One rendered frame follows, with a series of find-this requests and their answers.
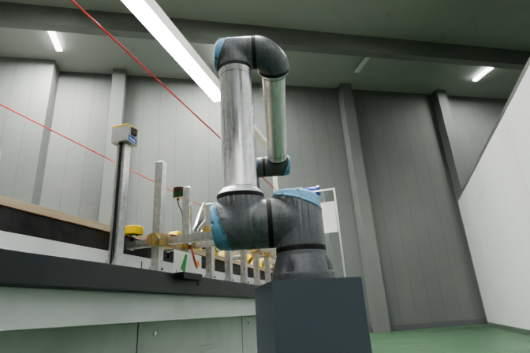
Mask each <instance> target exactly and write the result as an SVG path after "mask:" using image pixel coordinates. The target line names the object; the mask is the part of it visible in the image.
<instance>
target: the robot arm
mask: <svg viewBox="0 0 530 353"><path fill-rule="evenodd" d="M214 66H215V71H216V72H218V74H219V79H220V108H221V137H222V190H221V191H220V192H219V193H218V194H217V202H216V203H212V204H211V205H210V223H211V233H212V237H213V241H214V243H215V246H216V247H217V248H218V249H219V250H220V251H241V250H253V249H265V248H276V255H277V258H276V262H275V264H274V269H273V273H272V276H271V281H284V280H302V279H319V278H336V273H335V271H334V268H333V266H332V264H331V262H330V259H329V258H328V256H327V249H326V242H325V235H324V228H323V215H322V207H321V205H320V201H319V196H318V195H317V194H316V193H315V192H313V191H309V190H307V189H301V188H287V189H281V190H278V191H275V192H274V193H273V195H272V199H264V193H263V192H262V191H261V190H260V186H259V178H260V177H276V176H286V175H289V172H290V157H289V155H287V153H286V81H285V76H286V75H287V74H288V72H289V61H288V58H287V57H286V54H285V53H284V51H283V50H282V48H281V47H280V46H279V45H277V44H276V43H275V42H273V41H272V40H270V39H268V38H267V37H264V36H260V35H255V36H243V37H231V38H230V37H227V38H222V39H218V40H217V41H216V43H215V50H214ZM252 69H258V74H259V75H260V76H261V77H262V78H263V99H264V111H265V123H266V136H267V157H262V158H256V149H255V134H254V120H253V106H252V78H251V74H252Z"/></svg>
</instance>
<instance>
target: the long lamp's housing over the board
mask: <svg viewBox="0 0 530 353"><path fill-rule="evenodd" d="M142 1H143V2H144V3H145V5H146V6H147V7H148V8H149V9H150V11H152V12H153V14H154V15H155V16H156V17H157V18H158V19H159V21H160V22H161V23H162V25H163V26H164V27H165V28H166V29H167V31H168V32H169V33H170V34H171V35H172V36H173V37H174V38H175V39H176V41H177V42H178V43H179V44H180V46H181V47H182V48H183V49H184V50H185V52H186V53H187V54H188V55H189V57H190V58H191V59H192V60H193V61H194V62H195V63H196V64H197V66H198V67H199V68H200V69H201V70H202V72H203V73H204V74H205V75H206V77H207V78H208V79H209V80H210V81H211V82H212V83H213V84H214V86H215V87H216V88H217V89H218V90H219V92H220V85H219V84H218V82H217V81H216V80H215V78H214V77H213V76H212V75H211V74H210V73H209V72H208V71H207V69H206V68H205V67H204V65H203V64H202V63H201V62H200V60H199V59H198V58H197V56H196V55H195V54H194V53H193V52H192V51H191V50H190V49H189V47H188V46H187V45H186V43H185V42H184V41H183V40H182V38H181V37H180V36H179V35H178V34H177V33H176V32H175V30H174V29H173V28H172V26H171V25H170V24H169V23H168V21H167V20H166V19H165V17H164V16H163V15H162V14H161V13H160V12H159V11H158V9H157V8H156V7H155V6H154V4H153V3H152V2H151V0H142Z"/></svg>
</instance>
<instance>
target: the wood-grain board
mask: <svg viewBox="0 0 530 353"><path fill-rule="evenodd" d="M0 206H4V207H8V208H11V209H15V210H20V211H24V212H27V213H30V214H36V215H39V216H43V217H48V218H52V219H55V220H59V221H64V222H68V223H71V224H75V225H80V226H84V227H87V228H90V229H96V230H99V231H103V232H108V233H110V225H106V224H103V223H100V222H97V221H92V220H89V219H86V218H82V217H78V216H75V215H72V214H67V213H63V212H60V211H57V210H52V209H49V208H46V207H43V206H38V205H35V204H31V203H27V202H24V201H20V200H17V199H12V198H10V197H6V196H3V195H0ZM134 239H135V240H146V239H147V236H146V235H142V236H136V238H134ZM193 253H194V254H195V255H200V256H204V257H206V252H205V251H198V252H193ZM215 259H216V260H219V261H223V262H224V261H225V257H222V256H219V255H215ZM233 264H235V265H239V266H240V265H241V262H240V261H237V260H233Z"/></svg>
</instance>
